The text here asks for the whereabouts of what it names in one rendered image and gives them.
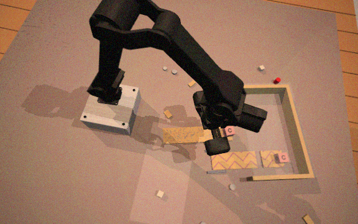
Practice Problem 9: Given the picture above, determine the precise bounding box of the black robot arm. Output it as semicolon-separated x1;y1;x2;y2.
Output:
87;0;268;133

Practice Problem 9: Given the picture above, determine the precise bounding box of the tan flat strip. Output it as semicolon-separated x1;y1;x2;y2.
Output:
302;215;314;224

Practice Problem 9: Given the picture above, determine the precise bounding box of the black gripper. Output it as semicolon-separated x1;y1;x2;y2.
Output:
193;91;231;156

